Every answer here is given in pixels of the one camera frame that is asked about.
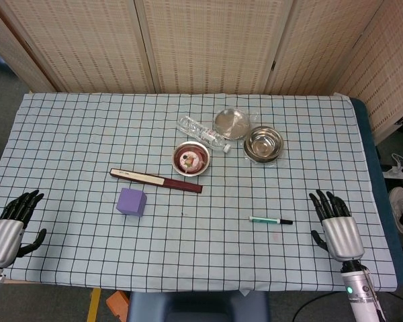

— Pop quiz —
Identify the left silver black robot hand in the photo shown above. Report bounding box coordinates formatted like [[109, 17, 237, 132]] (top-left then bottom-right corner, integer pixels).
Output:
[[0, 190, 47, 268]]

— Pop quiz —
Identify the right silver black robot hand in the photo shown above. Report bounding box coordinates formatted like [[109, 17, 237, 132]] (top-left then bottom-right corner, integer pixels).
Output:
[[308, 189, 365, 262]]

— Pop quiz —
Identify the green whiteboard marker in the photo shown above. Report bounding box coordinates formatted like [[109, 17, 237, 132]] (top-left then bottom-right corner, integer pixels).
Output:
[[249, 216, 294, 225]]

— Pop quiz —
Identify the purple foam cube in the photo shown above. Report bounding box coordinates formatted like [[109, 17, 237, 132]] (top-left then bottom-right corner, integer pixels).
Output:
[[116, 187, 147, 218]]

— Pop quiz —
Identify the white shoe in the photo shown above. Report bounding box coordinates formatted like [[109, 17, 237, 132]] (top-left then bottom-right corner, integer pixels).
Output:
[[387, 186, 403, 234]]

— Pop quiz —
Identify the blue padded table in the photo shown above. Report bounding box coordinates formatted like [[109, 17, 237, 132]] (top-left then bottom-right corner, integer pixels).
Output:
[[351, 97, 403, 286]]

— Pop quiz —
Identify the white power strip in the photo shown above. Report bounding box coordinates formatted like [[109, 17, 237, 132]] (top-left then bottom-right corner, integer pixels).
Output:
[[382, 153, 403, 178]]

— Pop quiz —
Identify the empty steel bowl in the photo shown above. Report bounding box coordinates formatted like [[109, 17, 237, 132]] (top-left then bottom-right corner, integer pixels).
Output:
[[243, 125, 285, 164]]

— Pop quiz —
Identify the orange block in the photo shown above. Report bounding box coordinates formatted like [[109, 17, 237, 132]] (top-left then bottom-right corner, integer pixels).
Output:
[[106, 290, 130, 318]]

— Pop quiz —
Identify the blue checked tablecloth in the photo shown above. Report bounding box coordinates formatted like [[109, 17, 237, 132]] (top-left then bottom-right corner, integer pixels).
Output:
[[0, 92, 399, 292]]

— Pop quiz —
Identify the folded dark red fan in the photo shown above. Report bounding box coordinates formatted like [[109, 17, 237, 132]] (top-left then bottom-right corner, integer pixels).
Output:
[[109, 168, 204, 195]]

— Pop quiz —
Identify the pink toy cake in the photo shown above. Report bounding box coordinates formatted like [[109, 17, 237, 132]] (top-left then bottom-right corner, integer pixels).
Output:
[[181, 151, 204, 172]]

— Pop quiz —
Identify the dark blue padded seat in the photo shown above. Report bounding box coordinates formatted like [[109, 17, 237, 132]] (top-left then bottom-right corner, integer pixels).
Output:
[[126, 290, 266, 322]]

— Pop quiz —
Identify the clear plastic water bottle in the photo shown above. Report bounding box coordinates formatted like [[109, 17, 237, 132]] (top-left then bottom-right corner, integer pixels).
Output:
[[177, 115, 232, 154]]

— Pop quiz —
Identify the steel bowl with toy cake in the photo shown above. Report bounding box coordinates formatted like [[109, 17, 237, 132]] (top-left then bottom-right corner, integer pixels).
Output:
[[171, 141, 212, 176]]

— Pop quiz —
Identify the woven folding screen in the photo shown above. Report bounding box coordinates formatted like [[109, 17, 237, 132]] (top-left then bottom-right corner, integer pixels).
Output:
[[0, 0, 403, 145]]

